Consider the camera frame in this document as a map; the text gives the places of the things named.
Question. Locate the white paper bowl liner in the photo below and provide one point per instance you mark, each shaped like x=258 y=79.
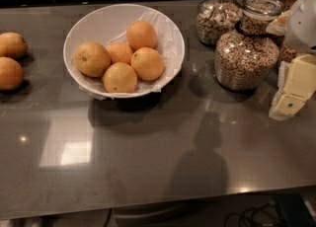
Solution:
x=168 y=40

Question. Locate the front glass cereal jar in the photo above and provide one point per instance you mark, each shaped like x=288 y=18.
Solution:
x=245 y=56

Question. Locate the white bowl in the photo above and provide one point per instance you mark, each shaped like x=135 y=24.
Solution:
x=98 y=23

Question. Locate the glass cereal jar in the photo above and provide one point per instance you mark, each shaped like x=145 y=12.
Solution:
x=245 y=56
x=215 y=18

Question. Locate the left glass cereal jar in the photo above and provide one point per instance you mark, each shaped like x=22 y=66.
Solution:
x=215 y=18

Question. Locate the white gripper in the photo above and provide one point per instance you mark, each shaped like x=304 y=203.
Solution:
x=302 y=24

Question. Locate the black power adapter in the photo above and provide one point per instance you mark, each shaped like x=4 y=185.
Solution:
x=293 y=211

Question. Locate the orange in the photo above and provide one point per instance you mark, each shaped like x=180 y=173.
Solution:
x=11 y=74
x=147 y=63
x=92 y=59
x=120 y=52
x=141 y=34
x=13 y=45
x=120 y=78

